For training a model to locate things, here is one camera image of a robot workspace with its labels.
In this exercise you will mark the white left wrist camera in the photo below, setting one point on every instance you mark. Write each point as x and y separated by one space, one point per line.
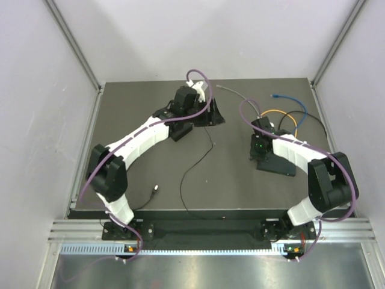
200 87

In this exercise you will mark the dark grey network switch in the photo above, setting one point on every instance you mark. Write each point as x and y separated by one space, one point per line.
276 164

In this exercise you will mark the grey slotted cable duct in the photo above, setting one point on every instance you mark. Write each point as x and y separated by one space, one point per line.
120 249

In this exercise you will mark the aluminium frame rail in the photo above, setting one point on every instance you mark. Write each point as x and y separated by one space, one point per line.
351 230

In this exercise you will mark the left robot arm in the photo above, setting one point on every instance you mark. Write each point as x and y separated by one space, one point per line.
108 165

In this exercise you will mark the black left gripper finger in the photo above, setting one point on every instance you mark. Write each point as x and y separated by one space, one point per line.
203 123
217 117

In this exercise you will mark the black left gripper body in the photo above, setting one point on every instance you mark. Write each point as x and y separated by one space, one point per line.
200 107

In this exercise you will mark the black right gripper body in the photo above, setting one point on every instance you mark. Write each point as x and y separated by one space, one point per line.
257 152

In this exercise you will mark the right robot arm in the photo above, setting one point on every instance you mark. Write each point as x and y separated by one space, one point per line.
330 179

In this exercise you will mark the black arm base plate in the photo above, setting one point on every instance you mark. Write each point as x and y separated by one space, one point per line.
256 229

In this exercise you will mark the black power adapter brick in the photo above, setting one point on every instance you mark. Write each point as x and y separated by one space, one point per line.
178 130

